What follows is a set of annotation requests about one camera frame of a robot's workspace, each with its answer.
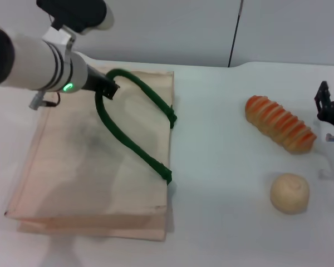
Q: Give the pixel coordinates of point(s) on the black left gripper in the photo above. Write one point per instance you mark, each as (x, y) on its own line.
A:
(96, 80)

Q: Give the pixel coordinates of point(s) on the orange striped bread loaf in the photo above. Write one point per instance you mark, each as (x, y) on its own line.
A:
(281, 125)

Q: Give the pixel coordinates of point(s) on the round egg yolk pastry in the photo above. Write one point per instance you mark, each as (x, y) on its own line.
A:
(289, 193)

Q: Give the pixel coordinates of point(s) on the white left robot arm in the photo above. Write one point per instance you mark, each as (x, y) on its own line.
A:
(30, 64)

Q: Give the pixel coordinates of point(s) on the left wrist camera housing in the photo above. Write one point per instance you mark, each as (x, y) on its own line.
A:
(72, 11)

